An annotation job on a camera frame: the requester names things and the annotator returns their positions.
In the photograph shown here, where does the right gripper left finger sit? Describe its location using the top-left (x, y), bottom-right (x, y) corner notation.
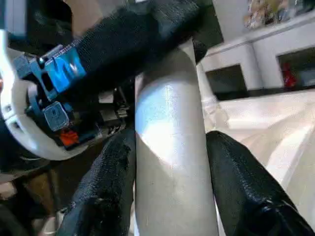
top-left (56, 129), bottom-right (137, 236)

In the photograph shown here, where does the beige plush toy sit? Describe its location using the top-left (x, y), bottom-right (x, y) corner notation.
top-left (243, 0), bottom-right (279, 28)

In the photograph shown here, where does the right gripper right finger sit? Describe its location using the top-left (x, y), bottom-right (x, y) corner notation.
top-left (206, 130), bottom-right (315, 236)

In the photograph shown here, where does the red bottle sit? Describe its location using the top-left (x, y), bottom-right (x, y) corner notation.
top-left (282, 62), bottom-right (297, 87)

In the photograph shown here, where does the white glass-door cabinet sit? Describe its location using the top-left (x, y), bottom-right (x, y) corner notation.
top-left (196, 9), bottom-right (315, 100)

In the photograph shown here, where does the white plastic table leg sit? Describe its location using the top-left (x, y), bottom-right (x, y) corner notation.
top-left (134, 40), bottom-right (220, 236)
top-left (196, 62), bottom-right (219, 118)

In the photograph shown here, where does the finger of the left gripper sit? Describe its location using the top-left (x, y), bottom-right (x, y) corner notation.
top-left (73, 0), bottom-right (207, 99)
top-left (193, 40), bottom-right (209, 66)

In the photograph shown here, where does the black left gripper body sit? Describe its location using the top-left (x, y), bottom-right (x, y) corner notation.
top-left (14, 44), bottom-right (135, 152)

